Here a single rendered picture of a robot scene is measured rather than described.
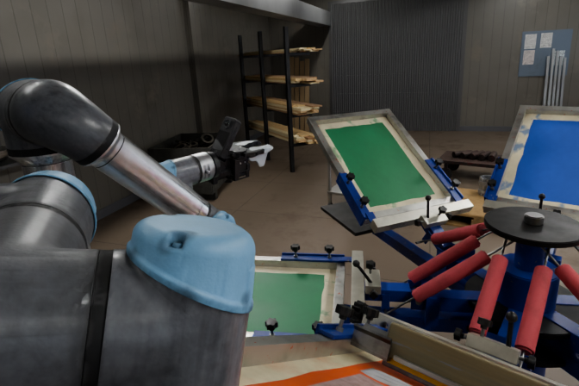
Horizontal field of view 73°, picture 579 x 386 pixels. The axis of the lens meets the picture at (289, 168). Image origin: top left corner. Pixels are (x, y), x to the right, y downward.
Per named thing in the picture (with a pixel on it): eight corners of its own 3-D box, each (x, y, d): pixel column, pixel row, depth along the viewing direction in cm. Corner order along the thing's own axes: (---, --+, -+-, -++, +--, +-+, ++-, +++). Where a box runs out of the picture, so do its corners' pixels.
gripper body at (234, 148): (234, 168, 116) (200, 178, 108) (234, 140, 113) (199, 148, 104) (252, 176, 111) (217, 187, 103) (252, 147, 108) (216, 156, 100)
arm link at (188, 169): (148, 195, 97) (143, 161, 94) (187, 183, 104) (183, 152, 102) (165, 202, 91) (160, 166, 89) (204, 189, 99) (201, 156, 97)
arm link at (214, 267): (118, 206, 26) (243, 214, 29) (98, 368, 26) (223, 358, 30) (115, 237, 18) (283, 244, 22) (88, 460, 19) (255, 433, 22)
